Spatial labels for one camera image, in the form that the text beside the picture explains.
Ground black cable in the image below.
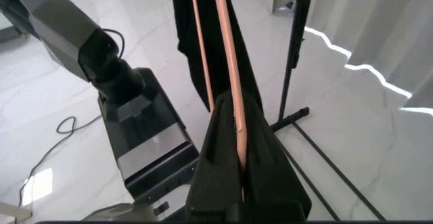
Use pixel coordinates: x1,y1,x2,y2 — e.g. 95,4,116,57
101,28,126,60
18,114,103,208

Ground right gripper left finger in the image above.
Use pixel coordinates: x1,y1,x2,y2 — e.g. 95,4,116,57
185,90,244,221

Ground pink clothes hanger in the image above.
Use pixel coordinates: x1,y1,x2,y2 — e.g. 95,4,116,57
188,0,249,201

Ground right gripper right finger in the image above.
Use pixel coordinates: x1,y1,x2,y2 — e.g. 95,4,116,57
236,91,313,221

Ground black clothes rack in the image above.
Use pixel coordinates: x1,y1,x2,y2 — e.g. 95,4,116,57
269,0,388,221

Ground white curtain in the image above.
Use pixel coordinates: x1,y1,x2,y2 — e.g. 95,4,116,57
272,0,433,116

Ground black t-shirt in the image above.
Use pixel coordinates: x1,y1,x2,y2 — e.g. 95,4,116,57
170,0,265,115

